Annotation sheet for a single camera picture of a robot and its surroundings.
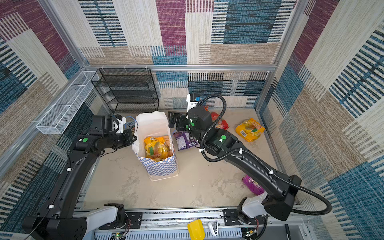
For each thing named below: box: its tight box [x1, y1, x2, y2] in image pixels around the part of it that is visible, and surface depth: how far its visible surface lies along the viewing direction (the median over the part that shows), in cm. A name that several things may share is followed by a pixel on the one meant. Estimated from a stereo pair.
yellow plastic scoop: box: [187, 219, 206, 240], surface depth 71 cm
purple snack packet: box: [173, 131, 200, 151], surface depth 101 cm
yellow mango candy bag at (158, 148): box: [144, 135, 173, 161], surface depth 91 cm
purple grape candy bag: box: [242, 174, 265, 196], surface depth 82 cm
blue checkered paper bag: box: [131, 111, 179, 182], surface depth 83 cm
